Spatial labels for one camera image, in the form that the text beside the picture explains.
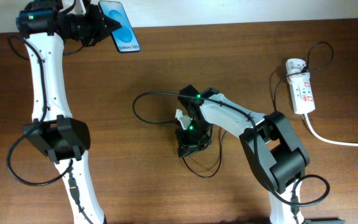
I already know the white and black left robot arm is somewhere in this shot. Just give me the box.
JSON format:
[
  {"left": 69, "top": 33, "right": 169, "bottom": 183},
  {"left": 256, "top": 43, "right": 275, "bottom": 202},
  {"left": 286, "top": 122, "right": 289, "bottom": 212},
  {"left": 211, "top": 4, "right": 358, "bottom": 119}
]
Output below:
[{"left": 6, "top": 1, "right": 121, "bottom": 223}]

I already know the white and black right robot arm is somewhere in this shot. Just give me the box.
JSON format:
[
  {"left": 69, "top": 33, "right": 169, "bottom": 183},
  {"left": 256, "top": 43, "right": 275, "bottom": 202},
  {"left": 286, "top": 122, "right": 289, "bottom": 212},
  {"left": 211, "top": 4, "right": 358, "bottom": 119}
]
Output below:
[{"left": 175, "top": 85, "right": 310, "bottom": 223}]

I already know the thin black charger cable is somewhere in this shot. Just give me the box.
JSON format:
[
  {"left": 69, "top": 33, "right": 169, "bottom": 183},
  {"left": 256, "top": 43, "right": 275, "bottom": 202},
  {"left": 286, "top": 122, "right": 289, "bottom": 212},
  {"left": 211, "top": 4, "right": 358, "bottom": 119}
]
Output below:
[{"left": 181, "top": 41, "right": 335, "bottom": 179}]

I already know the white power strip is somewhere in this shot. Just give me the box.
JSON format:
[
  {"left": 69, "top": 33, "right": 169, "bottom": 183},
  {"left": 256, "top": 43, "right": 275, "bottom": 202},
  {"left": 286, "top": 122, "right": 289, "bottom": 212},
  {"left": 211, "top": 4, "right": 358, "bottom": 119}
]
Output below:
[{"left": 287, "top": 72, "right": 316, "bottom": 114}]

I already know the blue Galaxy smartphone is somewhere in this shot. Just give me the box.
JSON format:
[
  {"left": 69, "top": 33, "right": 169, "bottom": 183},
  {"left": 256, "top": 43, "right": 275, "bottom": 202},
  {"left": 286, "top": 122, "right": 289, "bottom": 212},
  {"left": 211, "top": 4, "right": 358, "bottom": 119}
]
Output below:
[{"left": 98, "top": 1, "right": 141, "bottom": 54}]

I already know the white power strip cord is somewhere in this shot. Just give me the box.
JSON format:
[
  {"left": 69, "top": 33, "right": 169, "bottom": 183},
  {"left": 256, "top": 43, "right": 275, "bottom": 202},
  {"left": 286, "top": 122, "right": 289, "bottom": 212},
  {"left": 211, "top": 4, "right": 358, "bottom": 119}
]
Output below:
[{"left": 301, "top": 113, "right": 358, "bottom": 149}]

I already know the white charger plug adapter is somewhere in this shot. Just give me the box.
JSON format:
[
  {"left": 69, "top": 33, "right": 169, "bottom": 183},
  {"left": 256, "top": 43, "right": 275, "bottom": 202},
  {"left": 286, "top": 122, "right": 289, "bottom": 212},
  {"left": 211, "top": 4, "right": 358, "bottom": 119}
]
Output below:
[{"left": 285, "top": 58, "right": 306, "bottom": 78}]

